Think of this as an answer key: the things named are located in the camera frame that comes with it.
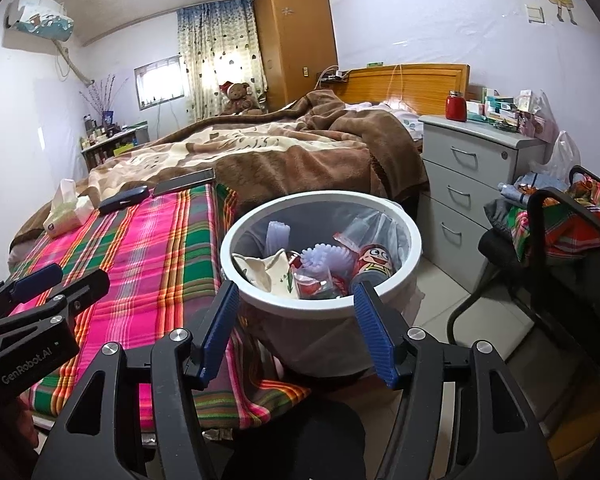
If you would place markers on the soft white tissue pack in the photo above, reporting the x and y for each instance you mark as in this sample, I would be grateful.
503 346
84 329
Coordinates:
67 210

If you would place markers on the white power strip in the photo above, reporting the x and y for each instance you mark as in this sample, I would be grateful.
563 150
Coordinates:
332 76

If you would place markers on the orange green plaid cloth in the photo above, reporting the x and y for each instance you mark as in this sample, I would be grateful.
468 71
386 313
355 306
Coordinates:
570 225

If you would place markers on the clear plastic wrapper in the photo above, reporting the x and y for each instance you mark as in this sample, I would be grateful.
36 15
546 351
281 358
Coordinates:
367 227

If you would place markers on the white round waste bin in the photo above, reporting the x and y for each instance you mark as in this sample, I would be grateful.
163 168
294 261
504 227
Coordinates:
290 306

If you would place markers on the black smartphone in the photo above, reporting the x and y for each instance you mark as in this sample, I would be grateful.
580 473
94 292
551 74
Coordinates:
185 182

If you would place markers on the pile of small boxes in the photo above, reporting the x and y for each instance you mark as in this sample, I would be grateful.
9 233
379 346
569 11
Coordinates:
505 110

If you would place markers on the small window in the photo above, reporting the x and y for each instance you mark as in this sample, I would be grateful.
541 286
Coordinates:
157 82

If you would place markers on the dry branches in vase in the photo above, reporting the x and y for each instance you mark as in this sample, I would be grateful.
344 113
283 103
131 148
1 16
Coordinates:
102 97

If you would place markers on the brown teddy bear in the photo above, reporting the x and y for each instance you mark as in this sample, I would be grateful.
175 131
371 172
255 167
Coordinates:
240 100

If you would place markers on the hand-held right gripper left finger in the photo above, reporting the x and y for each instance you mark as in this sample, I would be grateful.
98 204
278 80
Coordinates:
220 330

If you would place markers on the black garment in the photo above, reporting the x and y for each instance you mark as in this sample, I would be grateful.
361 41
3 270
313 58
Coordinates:
500 230

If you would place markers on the red drink can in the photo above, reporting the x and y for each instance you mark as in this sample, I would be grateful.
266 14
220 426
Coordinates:
372 265

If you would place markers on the wrapped air conditioner pipe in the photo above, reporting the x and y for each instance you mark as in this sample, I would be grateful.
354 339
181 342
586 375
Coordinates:
75 67

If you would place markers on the white plastic bag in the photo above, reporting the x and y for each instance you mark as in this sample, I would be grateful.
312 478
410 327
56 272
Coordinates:
565 155

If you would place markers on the wooden bed headboard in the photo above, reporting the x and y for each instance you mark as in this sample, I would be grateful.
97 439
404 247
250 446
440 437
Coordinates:
420 85

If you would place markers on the wall air conditioner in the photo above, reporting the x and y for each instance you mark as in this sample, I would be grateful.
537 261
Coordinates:
40 17

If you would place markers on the wooden wardrobe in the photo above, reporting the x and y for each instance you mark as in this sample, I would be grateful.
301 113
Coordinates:
295 40

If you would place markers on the cluttered side desk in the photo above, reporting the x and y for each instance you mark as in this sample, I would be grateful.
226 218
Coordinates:
115 142

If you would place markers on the black chair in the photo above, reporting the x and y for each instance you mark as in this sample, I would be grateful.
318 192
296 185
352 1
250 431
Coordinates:
545 300

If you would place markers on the red jar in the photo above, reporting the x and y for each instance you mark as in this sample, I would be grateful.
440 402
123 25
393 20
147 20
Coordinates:
456 107

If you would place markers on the pale pink bedsheet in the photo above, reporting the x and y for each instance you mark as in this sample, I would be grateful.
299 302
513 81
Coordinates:
395 115

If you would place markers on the crushed printed paper cup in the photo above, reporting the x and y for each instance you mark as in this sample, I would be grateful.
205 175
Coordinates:
265 270

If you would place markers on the brown patterned blanket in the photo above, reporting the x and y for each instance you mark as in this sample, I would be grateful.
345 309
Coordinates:
290 165

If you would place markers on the clear plastic bottle red cap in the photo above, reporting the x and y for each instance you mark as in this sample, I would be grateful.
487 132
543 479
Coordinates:
315 286

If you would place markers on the dark blue glasses case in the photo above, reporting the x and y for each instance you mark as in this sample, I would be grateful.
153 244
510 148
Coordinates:
122 200

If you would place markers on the clear plastic bin liner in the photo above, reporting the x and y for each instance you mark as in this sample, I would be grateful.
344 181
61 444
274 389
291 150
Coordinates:
305 332

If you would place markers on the grey drawer cabinet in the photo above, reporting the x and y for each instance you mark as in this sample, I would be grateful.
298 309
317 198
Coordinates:
470 185

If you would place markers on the white foam net sleeve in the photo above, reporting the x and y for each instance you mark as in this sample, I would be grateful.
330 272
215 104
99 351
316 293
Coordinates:
327 260
277 237

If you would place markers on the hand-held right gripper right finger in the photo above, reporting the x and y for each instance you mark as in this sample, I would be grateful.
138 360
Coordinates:
377 335

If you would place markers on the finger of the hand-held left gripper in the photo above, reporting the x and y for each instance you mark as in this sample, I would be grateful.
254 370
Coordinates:
87 290
35 280

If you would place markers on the patterned window curtain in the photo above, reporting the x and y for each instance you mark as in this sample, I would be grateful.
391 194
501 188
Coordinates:
215 55

